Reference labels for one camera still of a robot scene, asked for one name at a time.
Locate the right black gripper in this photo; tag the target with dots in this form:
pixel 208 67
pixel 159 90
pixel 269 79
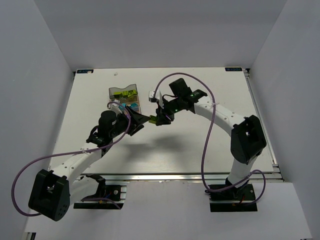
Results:
pixel 163 113

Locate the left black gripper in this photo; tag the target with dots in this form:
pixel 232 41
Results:
pixel 130 121

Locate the green curved lego brick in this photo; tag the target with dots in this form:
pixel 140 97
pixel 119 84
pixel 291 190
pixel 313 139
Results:
pixel 153 119

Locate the teal lego brick with studs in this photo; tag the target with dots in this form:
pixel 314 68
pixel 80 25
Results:
pixel 122 106

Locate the green purple lego stack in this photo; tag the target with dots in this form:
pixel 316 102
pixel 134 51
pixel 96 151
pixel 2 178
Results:
pixel 132 93

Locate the green square lego brick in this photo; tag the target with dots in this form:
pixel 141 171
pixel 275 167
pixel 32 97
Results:
pixel 117 95

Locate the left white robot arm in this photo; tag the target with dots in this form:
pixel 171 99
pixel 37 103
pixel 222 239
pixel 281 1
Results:
pixel 55 190

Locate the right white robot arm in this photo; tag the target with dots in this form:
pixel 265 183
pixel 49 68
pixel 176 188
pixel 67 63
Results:
pixel 247 139

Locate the clear plastic tray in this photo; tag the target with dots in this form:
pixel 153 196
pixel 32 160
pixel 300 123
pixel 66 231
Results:
pixel 139 111

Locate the amber plastic tray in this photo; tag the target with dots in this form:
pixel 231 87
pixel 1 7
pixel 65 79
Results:
pixel 128 101

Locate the blue label right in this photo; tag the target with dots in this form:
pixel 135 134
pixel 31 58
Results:
pixel 233 69

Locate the blue label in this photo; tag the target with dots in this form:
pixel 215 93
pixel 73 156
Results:
pixel 84 71
pixel 233 69

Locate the blue label left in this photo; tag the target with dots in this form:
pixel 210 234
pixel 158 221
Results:
pixel 84 71

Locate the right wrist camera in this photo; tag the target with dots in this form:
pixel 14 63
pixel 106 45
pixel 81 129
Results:
pixel 156 97

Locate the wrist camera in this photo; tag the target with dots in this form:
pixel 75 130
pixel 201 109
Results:
pixel 156 97
pixel 116 108

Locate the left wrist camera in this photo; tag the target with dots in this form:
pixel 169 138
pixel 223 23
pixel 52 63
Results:
pixel 116 108

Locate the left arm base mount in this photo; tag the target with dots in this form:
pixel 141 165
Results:
pixel 94 192

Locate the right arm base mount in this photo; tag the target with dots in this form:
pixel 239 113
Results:
pixel 229 202

